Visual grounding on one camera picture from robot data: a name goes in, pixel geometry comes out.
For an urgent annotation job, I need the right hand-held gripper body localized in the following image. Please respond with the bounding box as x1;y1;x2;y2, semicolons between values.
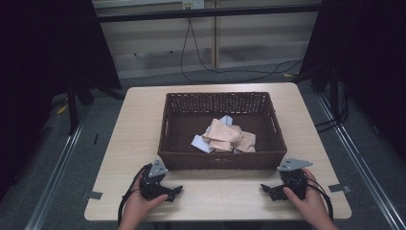
276;157;314;201

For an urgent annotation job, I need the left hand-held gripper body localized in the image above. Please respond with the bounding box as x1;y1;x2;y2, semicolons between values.
139;156;169;202

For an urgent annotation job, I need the peach cloth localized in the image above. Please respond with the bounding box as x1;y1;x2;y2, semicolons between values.
234;130;258;153
201;118;243;151

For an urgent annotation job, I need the light blue cloth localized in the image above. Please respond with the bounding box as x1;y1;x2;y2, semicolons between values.
191;134;215;154
219;114;235;127

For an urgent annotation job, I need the brown wicker basket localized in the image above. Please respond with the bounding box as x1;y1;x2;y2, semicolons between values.
157;91;288;172

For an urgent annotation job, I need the person's right hand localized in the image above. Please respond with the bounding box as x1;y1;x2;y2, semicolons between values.
282;168;333;224

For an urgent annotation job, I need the person's left hand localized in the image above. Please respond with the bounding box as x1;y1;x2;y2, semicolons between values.
121;178;169;226

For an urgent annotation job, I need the grey tape strip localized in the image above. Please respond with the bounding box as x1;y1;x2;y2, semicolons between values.
327;183;352;194
81;190;103;201

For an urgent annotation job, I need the black metal stand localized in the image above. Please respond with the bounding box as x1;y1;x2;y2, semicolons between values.
328;65;341;123
65;80;94;136

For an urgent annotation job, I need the black curtain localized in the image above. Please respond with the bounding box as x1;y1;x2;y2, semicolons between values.
0;0;123;202
298;0;406;162

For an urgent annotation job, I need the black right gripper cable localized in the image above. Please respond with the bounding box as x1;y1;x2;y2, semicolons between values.
305;177;335;222

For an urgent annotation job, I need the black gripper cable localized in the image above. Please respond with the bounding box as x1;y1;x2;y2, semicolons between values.
117;163;152;227
305;177;335;222

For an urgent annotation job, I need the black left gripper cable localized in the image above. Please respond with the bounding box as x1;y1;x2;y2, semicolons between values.
117;163;152;227

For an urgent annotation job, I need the metal floor rail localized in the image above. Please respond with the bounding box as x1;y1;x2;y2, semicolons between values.
24;119;87;230
315;93;406;230

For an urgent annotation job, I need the black cable bundle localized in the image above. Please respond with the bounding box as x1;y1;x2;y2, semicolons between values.
314;90;350;134

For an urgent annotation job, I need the long black floor cable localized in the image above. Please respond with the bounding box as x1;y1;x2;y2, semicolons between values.
179;17;305;83

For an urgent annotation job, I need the black horizontal rail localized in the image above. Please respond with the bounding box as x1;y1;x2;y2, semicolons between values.
95;3;323;24

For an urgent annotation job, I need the white wall power outlet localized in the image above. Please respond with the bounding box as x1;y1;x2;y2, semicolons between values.
181;0;206;11

